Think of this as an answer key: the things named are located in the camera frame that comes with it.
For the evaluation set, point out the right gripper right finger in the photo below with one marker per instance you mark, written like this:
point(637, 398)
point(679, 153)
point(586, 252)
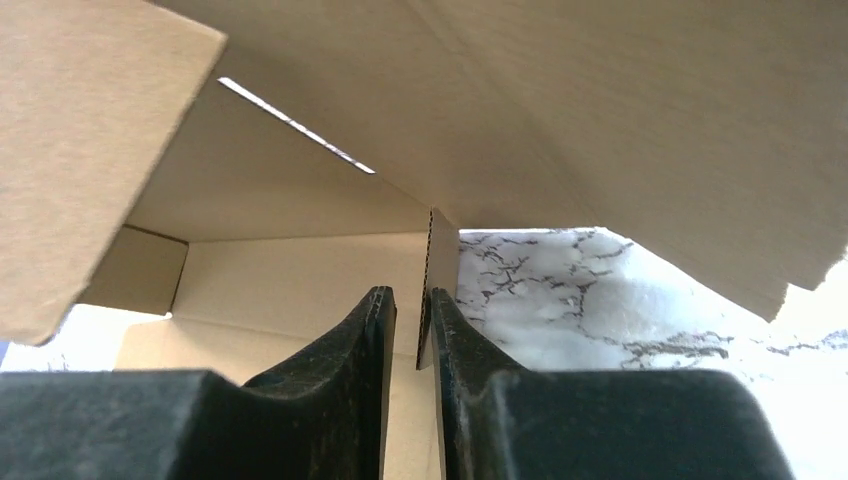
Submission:
point(500, 420)

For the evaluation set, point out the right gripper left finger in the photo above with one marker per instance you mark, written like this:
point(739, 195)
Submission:
point(320, 414)

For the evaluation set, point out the brown cardboard box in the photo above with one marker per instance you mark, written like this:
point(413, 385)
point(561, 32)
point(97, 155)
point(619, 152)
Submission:
point(599, 185)

